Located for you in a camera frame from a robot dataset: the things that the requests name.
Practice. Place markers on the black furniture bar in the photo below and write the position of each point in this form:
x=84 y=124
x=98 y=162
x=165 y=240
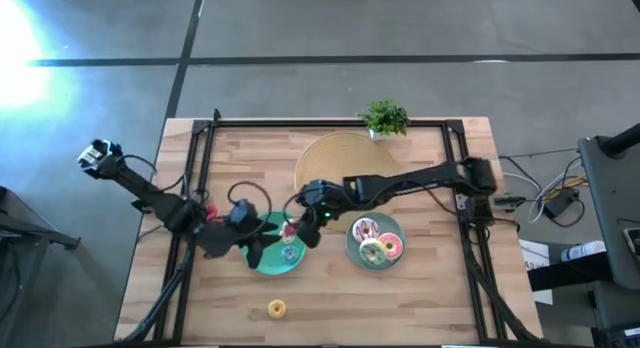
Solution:
x=570 y=273

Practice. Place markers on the dark grey furniture panel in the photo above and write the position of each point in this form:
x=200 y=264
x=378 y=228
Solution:
x=610 y=198

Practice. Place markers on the black aluminium frame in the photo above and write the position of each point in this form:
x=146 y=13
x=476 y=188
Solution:
x=325 y=123

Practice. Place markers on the small blue donut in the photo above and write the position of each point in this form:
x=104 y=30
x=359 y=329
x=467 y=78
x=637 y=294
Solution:
x=285 y=249

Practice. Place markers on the black power adapter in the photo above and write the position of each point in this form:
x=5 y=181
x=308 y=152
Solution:
x=560 y=202

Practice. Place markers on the grey-blue plate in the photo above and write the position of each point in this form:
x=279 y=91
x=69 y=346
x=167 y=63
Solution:
x=352 y=255

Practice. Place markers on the round woven placemat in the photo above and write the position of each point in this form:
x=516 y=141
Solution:
x=340 y=153

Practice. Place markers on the large pink iced donut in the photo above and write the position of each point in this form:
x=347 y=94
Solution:
x=397 y=250

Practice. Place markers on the potted green plant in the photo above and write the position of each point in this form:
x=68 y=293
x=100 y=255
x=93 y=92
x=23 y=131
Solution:
x=384 y=117

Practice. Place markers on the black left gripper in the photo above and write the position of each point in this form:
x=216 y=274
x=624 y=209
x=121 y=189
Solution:
x=225 y=238

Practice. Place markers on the teal green plate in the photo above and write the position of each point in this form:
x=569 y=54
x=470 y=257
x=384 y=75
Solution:
x=272 y=267

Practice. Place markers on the white bottle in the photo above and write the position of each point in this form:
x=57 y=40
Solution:
x=582 y=250

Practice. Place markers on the small yellow donut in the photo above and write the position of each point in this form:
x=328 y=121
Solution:
x=272 y=313

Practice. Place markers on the black phone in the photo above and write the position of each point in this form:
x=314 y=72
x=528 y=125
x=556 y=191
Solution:
x=632 y=240

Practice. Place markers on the white paper sheet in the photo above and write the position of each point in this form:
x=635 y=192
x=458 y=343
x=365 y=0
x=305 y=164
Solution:
x=532 y=255

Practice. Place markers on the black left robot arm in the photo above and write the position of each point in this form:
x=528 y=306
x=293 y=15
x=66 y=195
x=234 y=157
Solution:
x=150 y=198

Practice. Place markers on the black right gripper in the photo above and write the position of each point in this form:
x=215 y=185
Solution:
x=312 y=220

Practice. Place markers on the large mint green donut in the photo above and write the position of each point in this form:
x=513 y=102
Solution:
x=365 y=258

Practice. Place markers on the pink and white donut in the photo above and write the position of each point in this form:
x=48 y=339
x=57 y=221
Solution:
x=358 y=225

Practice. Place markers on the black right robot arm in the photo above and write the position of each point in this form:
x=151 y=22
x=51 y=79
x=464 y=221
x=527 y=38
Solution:
x=410 y=180

